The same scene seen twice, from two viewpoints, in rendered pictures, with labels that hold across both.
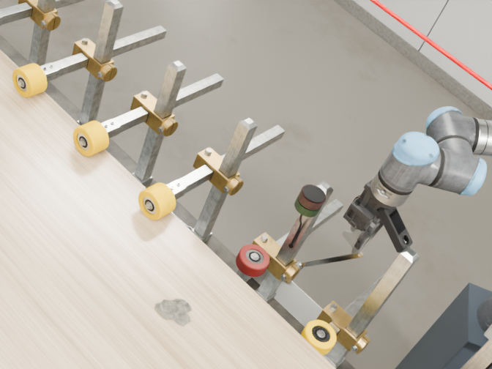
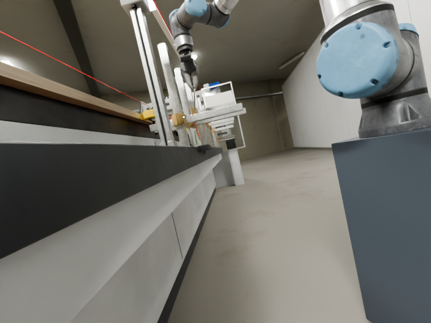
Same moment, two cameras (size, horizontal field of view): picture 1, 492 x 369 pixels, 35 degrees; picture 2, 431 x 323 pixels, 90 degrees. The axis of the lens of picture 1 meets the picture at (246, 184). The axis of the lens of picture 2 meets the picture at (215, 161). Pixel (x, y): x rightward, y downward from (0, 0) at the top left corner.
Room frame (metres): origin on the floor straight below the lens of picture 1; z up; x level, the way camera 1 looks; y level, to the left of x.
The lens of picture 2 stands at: (1.06, -1.35, 0.66)
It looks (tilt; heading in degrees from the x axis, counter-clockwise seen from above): 3 degrees down; 70
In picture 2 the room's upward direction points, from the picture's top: 13 degrees counter-clockwise
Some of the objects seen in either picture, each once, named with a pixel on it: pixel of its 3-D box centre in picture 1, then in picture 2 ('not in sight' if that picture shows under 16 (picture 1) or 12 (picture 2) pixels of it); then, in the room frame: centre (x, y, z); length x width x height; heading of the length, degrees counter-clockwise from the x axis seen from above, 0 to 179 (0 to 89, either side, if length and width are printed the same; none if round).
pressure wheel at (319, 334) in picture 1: (312, 345); (153, 122); (1.17, -0.31, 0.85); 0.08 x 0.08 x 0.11
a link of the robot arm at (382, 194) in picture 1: (389, 188); (183, 45); (1.40, -0.31, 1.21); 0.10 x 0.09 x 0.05; 155
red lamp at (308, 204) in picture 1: (312, 197); not in sight; (1.34, -0.15, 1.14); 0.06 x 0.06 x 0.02
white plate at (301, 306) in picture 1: (282, 288); (197, 138); (1.39, -0.21, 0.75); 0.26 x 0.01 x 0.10; 65
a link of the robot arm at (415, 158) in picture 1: (409, 162); (180, 27); (1.40, -0.31, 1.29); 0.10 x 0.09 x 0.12; 107
